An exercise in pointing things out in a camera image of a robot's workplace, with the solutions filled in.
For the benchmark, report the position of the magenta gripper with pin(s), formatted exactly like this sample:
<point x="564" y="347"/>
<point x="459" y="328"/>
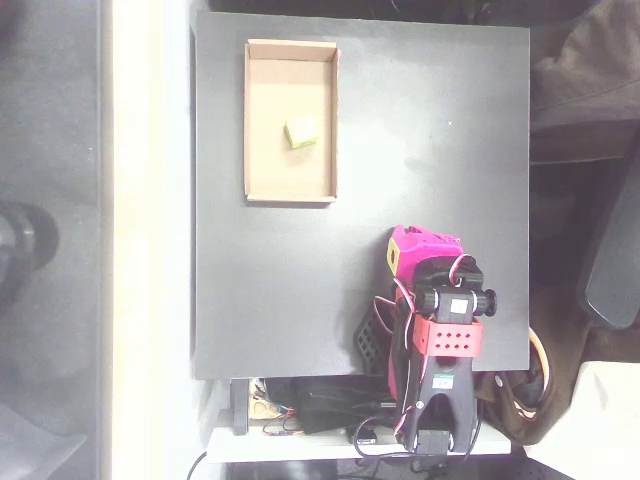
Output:
<point x="419" y="245"/>

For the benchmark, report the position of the green cube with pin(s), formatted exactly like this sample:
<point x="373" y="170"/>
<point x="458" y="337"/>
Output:
<point x="301" y="132"/>

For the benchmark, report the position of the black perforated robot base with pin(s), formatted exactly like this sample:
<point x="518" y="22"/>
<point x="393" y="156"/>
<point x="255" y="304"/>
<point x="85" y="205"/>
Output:
<point x="367" y="345"/>

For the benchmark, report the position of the small black connector box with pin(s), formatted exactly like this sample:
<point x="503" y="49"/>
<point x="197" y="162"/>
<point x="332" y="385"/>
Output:
<point x="365" y="436"/>

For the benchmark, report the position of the brown jacket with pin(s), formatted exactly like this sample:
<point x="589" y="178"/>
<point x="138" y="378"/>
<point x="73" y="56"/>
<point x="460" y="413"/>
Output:
<point x="505" y="415"/>

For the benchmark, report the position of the small wooden plate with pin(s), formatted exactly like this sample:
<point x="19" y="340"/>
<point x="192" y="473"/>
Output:
<point x="260" y="409"/>

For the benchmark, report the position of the open cardboard box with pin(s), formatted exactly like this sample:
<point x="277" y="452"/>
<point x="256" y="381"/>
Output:
<point x="290" y="75"/>

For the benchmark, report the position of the small circuit board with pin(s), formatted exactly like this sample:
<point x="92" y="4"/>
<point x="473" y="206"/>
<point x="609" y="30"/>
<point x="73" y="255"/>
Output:
<point x="280" y="432"/>

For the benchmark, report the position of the black table clamp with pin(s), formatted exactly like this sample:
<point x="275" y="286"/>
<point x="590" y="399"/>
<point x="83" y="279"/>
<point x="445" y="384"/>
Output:
<point x="240" y="405"/>

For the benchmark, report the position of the white shelf board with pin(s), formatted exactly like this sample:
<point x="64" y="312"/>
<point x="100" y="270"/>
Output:
<point x="280" y="447"/>

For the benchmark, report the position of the black office chair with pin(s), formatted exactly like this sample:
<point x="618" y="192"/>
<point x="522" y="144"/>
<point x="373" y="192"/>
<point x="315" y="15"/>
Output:
<point x="615" y="280"/>

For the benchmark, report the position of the white cloth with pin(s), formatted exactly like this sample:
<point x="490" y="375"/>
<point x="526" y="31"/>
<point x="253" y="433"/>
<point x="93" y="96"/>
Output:
<point x="600" y="425"/>

